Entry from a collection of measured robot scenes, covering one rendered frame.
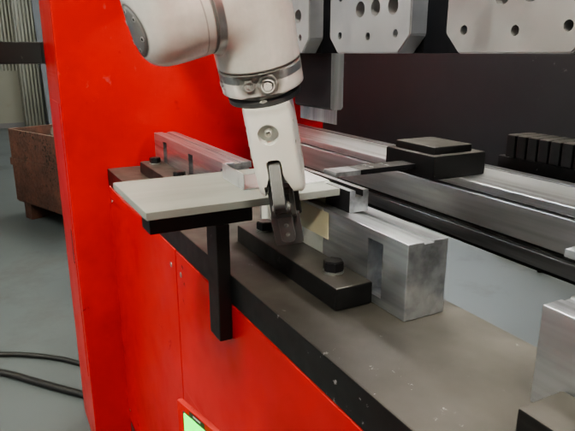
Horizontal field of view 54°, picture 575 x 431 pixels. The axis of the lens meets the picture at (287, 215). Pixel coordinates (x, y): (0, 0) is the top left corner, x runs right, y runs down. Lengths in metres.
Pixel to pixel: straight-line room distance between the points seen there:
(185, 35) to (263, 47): 0.08
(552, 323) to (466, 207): 0.43
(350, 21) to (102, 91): 1.01
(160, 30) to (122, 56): 1.10
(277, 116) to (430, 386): 0.29
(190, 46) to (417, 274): 0.35
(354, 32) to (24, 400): 1.89
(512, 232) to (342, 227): 0.26
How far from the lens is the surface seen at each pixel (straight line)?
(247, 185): 0.77
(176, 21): 0.51
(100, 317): 1.74
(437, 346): 0.64
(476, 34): 0.54
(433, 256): 0.68
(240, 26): 0.53
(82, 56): 1.59
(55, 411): 2.20
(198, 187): 0.78
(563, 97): 1.16
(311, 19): 0.77
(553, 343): 0.54
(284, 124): 0.56
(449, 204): 0.96
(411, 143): 0.96
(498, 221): 0.89
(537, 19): 0.50
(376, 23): 0.65
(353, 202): 0.76
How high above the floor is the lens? 1.18
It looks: 16 degrees down
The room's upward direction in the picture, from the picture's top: straight up
